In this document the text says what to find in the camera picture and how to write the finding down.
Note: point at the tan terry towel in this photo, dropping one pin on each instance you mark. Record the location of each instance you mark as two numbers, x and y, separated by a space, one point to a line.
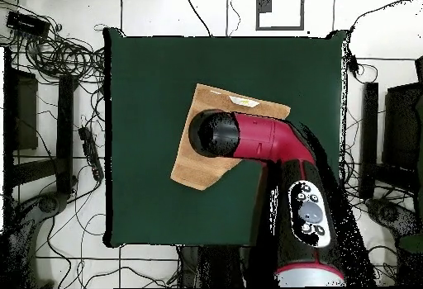
205 99

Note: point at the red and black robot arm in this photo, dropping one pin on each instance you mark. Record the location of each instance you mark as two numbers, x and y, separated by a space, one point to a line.
261 137

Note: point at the dark flat panel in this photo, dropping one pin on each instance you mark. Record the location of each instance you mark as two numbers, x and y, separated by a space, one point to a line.
24 110

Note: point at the dark green table cloth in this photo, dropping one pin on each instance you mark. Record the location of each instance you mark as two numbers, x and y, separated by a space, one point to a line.
148 87

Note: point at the black power strip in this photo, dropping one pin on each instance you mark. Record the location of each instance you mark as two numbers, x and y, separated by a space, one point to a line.
91 153

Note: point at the grey stand base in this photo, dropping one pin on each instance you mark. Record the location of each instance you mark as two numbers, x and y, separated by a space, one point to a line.
48 203
388 213

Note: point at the black electronics box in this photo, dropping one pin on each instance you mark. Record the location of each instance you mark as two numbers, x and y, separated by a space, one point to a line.
26 23

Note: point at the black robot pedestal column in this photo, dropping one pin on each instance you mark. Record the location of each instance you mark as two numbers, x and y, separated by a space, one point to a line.
214 266

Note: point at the grey square floor frame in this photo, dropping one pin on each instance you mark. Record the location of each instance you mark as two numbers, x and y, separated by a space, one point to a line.
257 8

